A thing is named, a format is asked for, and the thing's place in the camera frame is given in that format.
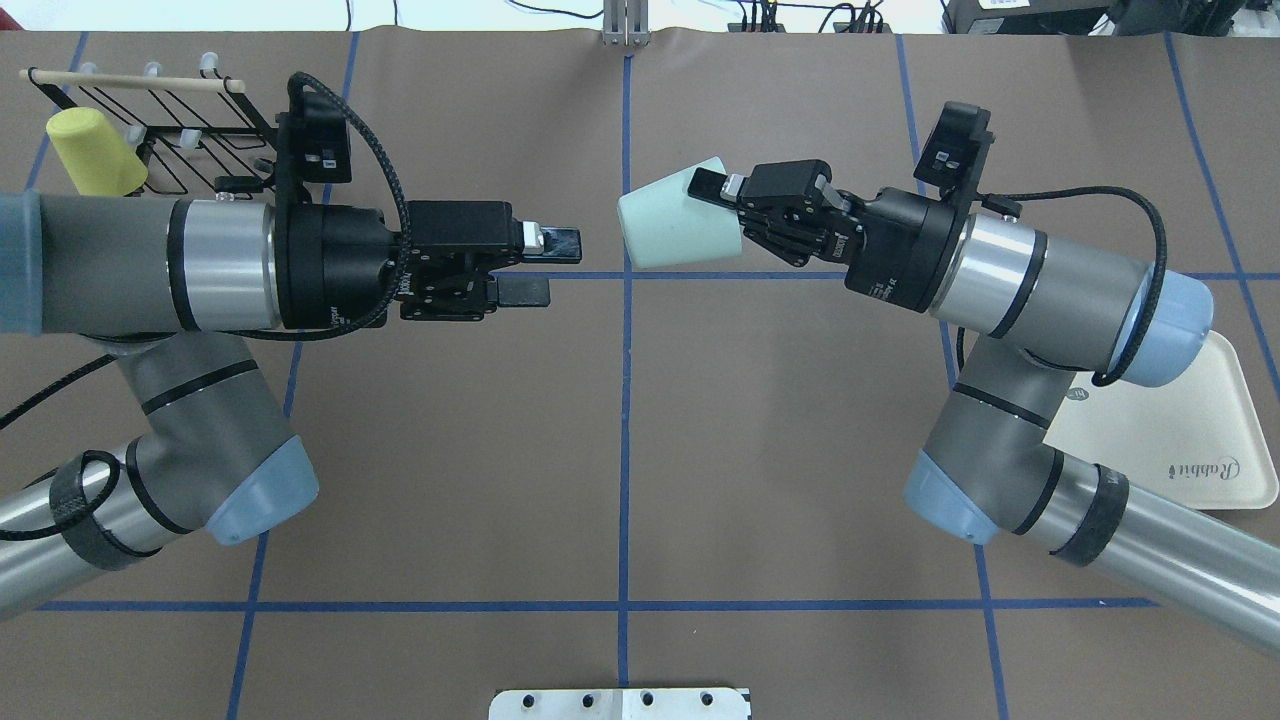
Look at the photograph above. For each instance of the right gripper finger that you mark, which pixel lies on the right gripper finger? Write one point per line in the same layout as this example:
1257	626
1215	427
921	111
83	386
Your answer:
716	188

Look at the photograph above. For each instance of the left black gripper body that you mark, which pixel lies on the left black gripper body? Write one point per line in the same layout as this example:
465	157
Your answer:
335	265

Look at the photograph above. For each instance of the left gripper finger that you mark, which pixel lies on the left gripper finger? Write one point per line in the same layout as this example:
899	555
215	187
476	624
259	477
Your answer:
544	244
522	291

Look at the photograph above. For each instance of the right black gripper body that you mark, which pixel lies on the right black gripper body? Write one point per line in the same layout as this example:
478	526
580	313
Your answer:
903	245

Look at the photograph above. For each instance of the pale green cup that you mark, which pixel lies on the pale green cup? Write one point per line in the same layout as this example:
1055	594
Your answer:
662	225

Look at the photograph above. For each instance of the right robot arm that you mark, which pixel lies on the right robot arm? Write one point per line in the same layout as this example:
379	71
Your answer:
1054	321

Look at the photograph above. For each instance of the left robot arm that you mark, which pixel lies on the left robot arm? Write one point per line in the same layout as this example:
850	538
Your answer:
167	289

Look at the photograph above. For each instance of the yellow cup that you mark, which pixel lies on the yellow cup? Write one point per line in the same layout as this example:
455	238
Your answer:
98	160

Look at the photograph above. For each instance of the cream plastic tray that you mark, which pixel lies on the cream plastic tray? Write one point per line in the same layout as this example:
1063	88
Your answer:
1197	440

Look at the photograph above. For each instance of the black mini computer box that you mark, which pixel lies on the black mini computer box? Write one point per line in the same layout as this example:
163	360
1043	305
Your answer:
1070	18

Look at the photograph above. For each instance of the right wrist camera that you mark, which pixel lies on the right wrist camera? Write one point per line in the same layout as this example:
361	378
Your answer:
954	155

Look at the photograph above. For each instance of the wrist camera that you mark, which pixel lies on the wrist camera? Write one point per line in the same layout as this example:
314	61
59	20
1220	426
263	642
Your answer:
311	138
954	155

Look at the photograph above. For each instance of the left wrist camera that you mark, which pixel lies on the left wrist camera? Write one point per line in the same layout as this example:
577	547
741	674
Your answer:
311	138

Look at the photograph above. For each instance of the black wire cup rack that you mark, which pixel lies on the black wire cup rack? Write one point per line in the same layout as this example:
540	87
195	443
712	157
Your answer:
198	135

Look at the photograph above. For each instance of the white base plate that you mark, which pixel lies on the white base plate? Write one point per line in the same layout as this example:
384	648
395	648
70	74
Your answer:
623	703

